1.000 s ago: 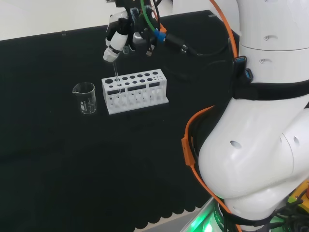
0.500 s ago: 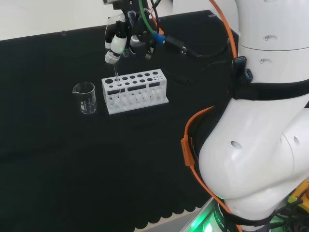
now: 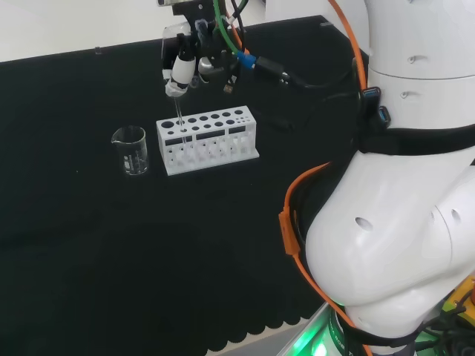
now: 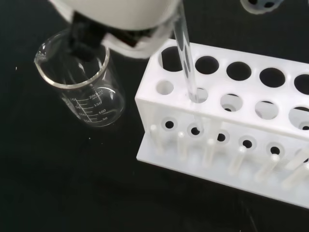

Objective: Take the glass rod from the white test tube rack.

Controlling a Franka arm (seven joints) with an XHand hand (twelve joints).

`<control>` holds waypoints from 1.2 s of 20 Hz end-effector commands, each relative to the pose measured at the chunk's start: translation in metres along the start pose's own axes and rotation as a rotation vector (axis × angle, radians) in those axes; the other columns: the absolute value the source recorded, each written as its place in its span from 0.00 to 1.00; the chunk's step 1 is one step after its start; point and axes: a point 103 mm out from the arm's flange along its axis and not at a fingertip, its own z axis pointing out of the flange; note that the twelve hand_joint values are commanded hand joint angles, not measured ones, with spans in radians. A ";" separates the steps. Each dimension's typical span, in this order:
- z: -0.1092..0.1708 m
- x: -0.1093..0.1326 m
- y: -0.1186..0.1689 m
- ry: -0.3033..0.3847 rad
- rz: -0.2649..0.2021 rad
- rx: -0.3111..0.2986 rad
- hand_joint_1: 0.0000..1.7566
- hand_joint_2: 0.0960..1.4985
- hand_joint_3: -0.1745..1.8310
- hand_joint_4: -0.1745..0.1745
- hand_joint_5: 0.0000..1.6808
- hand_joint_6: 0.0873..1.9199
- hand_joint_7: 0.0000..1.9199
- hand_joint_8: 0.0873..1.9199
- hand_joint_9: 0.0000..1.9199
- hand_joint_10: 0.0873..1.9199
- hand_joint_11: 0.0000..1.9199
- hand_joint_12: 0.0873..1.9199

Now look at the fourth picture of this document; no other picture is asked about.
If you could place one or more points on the white test tube rack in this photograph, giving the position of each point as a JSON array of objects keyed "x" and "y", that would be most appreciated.
[{"x": 251, "y": 91}]

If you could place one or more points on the clear glass beaker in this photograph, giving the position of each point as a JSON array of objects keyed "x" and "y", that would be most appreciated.
[{"x": 101, "y": 116}]

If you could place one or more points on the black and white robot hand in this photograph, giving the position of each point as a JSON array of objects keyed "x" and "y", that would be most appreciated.
[{"x": 120, "y": 14}]

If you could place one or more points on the black bench cloth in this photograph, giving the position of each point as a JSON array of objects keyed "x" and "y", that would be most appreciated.
[{"x": 48, "y": 181}]

